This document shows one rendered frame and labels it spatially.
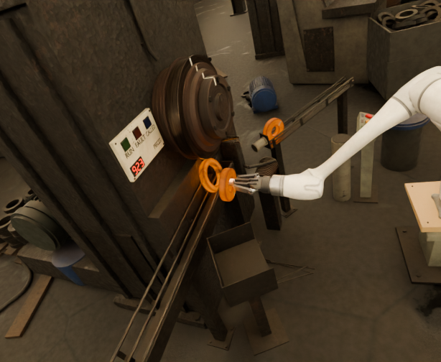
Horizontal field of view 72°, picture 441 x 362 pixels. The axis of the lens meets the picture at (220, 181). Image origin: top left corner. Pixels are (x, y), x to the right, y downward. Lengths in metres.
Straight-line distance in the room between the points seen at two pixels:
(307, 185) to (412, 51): 2.30
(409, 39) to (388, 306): 2.26
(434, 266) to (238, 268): 1.18
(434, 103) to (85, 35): 1.14
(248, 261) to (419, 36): 2.58
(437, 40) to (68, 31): 2.96
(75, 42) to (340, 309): 1.73
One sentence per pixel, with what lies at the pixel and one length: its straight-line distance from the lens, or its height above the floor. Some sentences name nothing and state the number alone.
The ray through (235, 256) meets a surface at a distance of 1.38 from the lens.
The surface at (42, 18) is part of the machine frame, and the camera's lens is 1.07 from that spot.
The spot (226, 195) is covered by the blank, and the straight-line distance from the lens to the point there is 1.34.
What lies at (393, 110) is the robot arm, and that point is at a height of 1.06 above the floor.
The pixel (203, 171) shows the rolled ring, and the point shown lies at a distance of 1.54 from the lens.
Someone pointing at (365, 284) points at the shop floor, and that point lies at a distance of 1.99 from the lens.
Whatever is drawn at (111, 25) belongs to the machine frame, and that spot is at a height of 1.56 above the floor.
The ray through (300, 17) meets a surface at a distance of 4.03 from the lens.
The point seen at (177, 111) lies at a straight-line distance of 1.25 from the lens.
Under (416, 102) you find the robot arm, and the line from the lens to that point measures 1.28.
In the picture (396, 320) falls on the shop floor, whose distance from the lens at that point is 1.91.
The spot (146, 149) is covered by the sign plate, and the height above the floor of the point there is 1.12.
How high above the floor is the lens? 1.67
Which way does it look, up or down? 36 degrees down
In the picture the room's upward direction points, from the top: 18 degrees counter-clockwise
